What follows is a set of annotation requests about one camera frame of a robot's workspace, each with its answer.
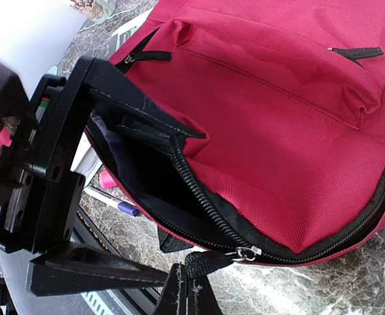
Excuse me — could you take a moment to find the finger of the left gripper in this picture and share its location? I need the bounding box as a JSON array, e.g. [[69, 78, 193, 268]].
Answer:
[[26, 244, 168, 297], [87, 58, 209, 154]]

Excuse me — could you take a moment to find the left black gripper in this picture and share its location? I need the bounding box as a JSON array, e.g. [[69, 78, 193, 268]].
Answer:
[[0, 57, 96, 253]]

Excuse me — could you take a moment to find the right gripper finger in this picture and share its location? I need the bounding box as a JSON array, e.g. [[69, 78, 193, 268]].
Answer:
[[153, 263, 222, 315]]

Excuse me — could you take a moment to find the white notebook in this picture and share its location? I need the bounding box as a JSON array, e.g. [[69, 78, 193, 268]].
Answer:
[[70, 133, 102, 182]]

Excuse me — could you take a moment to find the red student backpack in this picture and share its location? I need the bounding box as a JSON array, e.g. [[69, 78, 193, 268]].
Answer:
[[95, 1, 385, 279]]

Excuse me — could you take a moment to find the grey interior magazine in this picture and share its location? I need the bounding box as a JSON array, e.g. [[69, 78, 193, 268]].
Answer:
[[111, 26, 138, 51]]

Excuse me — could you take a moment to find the purple capped white marker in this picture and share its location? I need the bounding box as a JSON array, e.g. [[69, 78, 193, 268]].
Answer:
[[84, 186, 140, 217]]

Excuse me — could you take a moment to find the black pink highlighter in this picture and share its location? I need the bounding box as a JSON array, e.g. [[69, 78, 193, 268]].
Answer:
[[99, 171, 117, 190]]

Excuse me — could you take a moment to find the white slotted cable duct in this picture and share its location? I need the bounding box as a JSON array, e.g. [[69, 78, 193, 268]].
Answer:
[[80, 291, 126, 315]]

